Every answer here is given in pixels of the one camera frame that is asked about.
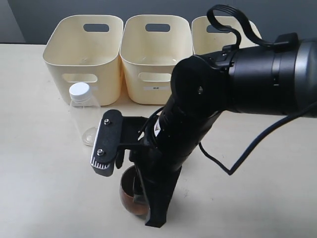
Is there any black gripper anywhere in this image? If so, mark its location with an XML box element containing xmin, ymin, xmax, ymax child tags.
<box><xmin>130</xmin><ymin>96</ymin><xmax>223</xmax><ymax>206</ymax></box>

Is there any brown wooden cup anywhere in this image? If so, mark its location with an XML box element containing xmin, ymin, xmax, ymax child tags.
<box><xmin>119</xmin><ymin>166</ymin><xmax>148</xmax><ymax>216</ymax></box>

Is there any clear plastic bottle white cap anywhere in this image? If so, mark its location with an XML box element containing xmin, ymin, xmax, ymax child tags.
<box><xmin>69</xmin><ymin>82</ymin><xmax>102</xmax><ymax>147</ymax></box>

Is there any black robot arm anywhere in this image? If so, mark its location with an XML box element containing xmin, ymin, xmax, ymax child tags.
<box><xmin>130</xmin><ymin>33</ymin><xmax>317</xmax><ymax>205</ymax></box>

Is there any cream plastic bin middle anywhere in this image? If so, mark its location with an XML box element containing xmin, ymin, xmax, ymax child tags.
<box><xmin>120</xmin><ymin>14</ymin><xmax>193</xmax><ymax>105</ymax></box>

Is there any cream plastic bin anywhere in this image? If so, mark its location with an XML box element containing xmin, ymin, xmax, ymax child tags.
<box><xmin>43</xmin><ymin>15</ymin><xmax>124</xmax><ymax>106</ymax></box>
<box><xmin>191</xmin><ymin>16</ymin><xmax>256</xmax><ymax>55</ymax></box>
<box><xmin>120</xmin><ymin>14</ymin><xmax>193</xmax><ymax>105</ymax></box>

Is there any cream plastic bin left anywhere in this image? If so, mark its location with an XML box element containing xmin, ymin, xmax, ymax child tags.
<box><xmin>43</xmin><ymin>15</ymin><xmax>124</xmax><ymax>106</ymax></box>

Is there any cream plastic bin right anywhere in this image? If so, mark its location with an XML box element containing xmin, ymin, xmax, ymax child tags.
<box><xmin>191</xmin><ymin>16</ymin><xmax>256</xmax><ymax>55</ymax></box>

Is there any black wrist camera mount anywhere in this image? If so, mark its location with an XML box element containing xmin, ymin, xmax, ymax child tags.
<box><xmin>90</xmin><ymin>109</ymin><xmax>147</xmax><ymax>177</ymax></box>

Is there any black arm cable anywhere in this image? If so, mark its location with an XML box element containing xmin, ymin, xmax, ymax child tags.
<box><xmin>138</xmin><ymin>4</ymin><xmax>317</xmax><ymax>176</ymax></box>

